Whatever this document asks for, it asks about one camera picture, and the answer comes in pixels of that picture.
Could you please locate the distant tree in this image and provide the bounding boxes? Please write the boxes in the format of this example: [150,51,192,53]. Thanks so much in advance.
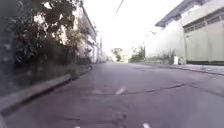
[111,47,124,63]

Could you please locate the distant bush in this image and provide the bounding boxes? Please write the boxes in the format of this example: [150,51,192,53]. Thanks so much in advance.
[128,44,147,64]

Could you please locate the pale building with overhang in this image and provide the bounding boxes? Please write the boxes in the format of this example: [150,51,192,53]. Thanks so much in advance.
[74,2,102,65]

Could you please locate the grey paved road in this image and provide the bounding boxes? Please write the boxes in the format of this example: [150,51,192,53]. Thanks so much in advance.
[0,61,224,128]

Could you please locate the concrete kerb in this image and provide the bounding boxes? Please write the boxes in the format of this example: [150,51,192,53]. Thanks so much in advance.
[0,64,95,116]

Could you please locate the large white building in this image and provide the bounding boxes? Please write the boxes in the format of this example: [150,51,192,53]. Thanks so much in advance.
[144,0,224,66]

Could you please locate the overhead wires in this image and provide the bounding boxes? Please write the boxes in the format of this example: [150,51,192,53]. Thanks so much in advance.
[112,0,125,20]

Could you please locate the weeds by wall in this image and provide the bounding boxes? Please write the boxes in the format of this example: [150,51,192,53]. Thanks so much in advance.
[159,48,178,65]

